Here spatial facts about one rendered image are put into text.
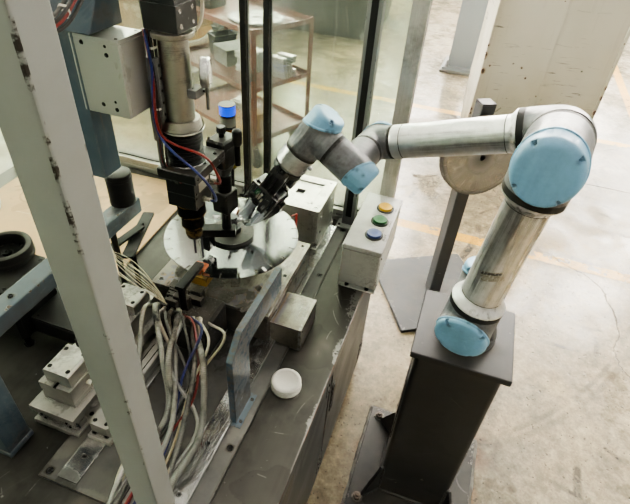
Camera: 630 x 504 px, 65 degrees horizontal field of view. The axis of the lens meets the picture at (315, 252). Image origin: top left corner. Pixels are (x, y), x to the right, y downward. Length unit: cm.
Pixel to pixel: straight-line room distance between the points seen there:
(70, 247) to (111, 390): 19
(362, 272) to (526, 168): 63
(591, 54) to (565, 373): 245
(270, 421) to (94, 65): 76
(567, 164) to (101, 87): 74
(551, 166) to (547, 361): 170
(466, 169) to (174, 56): 144
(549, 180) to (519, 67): 326
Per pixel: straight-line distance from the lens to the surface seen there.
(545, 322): 267
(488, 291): 105
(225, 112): 141
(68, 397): 114
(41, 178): 41
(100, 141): 97
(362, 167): 104
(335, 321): 133
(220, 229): 115
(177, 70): 89
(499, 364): 135
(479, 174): 213
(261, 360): 122
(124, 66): 87
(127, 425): 62
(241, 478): 108
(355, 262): 136
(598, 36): 418
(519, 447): 217
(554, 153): 87
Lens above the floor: 172
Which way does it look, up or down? 39 degrees down
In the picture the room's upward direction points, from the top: 5 degrees clockwise
